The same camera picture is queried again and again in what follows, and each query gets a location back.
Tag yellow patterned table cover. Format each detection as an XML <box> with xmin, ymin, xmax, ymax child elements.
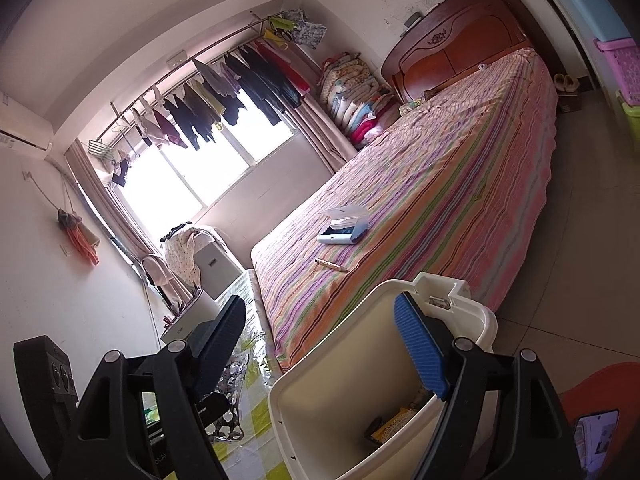
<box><xmin>200</xmin><ymin>270</ymin><xmax>296</xmax><ymax>480</ymax></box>

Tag green storage box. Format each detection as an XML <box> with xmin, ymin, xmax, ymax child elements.
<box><xmin>615</xmin><ymin>91</ymin><xmax>640</xmax><ymax>143</ymax></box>

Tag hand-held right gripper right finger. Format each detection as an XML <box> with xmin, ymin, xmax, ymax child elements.
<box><xmin>393</xmin><ymin>291</ymin><xmax>583</xmax><ymax>480</ymax></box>

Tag beige curtain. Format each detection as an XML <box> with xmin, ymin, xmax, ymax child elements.
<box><xmin>287</xmin><ymin>95</ymin><xmax>358</xmax><ymax>173</ymax></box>
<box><xmin>65</xmin><ymin>140</ymin><xmax>153</xmax><ymax>281</ymax></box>

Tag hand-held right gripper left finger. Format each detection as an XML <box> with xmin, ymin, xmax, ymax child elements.
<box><xmin>65</xmin><ymin>294</ymin><xmax>247</xmax><ymax>480</ymax></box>

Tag polka dot cloth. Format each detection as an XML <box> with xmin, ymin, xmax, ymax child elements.
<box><xmin>165</xmin><ymin>225</ymin><xmax>203</xmax><ymax>283</ymax></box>

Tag blue storage box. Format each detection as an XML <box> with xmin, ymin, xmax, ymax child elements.
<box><xmin>557</xmin><ymin>0</ymin><xmax>633</xmax><ymax>43</ymax></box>

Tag red plastic stool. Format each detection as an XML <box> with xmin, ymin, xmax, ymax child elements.
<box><xmin>560</xmin><ymin>362</ymin><xmax>633</xmax><ymax>480</ymax></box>

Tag metal clothes rail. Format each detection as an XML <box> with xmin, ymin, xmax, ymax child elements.
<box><xmin>95</xmin><ymin>15</ymin><xmax>281</xmax><ymax>143</ymax></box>

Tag blue and white case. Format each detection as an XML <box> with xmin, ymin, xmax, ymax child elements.
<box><xmin>317</xmin><ymin>205</ymin><xmax>370</xmax><ymax>246</ymax></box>

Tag window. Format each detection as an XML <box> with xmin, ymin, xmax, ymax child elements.
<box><xmin>107</xmin><ymin>110</ymin><xmax>301</xmax><ymax>241</ymax></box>

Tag white countertop appliance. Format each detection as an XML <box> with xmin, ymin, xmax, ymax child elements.
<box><xmin>160</xmin><ymin>287</ymin><xmax>221</xmax><ymax>346</ymax></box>

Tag orange clothes on wall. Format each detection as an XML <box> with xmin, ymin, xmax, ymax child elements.
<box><xmin>56</xmin><ymin>208</ymin><xmax>101</xmax><ymax>267</ymax></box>

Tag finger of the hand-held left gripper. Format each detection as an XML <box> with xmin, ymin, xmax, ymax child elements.
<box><xmin>195</xmin><ymin>392</ymin><xmax>231</xmax><ymax>426</ymax></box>

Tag wooden headboard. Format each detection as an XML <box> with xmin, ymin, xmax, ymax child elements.
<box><xmin>381</xmin><ymin>0</ymin><xmax>551</xmax><ymax>106</ymax></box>

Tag pink hanging garment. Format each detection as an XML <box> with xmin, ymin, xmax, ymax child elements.
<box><xmin>141</xmin><ymin>255</ymin><xmax>183</xmax><ymax>306</ymax></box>

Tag white wall air conditioner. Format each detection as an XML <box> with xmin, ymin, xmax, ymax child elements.
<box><xmin>0</xmin><ymin>92</ymin><xmax>53</xmax><ymax>152</ymax></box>

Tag smartphone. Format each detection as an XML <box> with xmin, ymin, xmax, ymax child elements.
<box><xmin>574</xmin><ymin>409</ymin><xmax>621</xmax><ymax>472</ymax></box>

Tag row of hanging clothes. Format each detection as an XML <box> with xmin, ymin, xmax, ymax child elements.
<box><xmin>107</xmin><ymin>42</ymin><xmax>311</xmax><ymax>181</ymax></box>

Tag cream plastic trash bin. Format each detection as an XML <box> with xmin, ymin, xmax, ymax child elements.
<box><xmin>267</xmin><ymin>271</ymin><xmax>498</xmax><ymax>480</ymax></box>

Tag polka dot bag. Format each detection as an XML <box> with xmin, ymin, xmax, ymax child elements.
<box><xmin>207</xmin><ymin>352</ymin><xmax>249</xmax><ymax>442</ymax></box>

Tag pink plastic basket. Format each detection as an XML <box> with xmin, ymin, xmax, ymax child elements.
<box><xmin>594</xmin><ymin>37</ymin><xmax>640</xmax><ymax>96</ymax></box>

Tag stack of folded quilts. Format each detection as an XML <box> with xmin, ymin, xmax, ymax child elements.
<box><xmin>319</xmin><ymin>52</ymin><xmax>401</xmax><ymax>150</ymax></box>

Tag floral garment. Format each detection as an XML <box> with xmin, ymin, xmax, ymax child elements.
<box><xmin>280</xmin><ymin>9</ymin><xmax>328</xmax><ymax>51</ymax></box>

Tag bed with striped sheet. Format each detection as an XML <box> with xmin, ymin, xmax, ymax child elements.
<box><xmin>250</xmin><ymin>47</ymin><xmax>560</xmax><ymax>373</ymax></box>

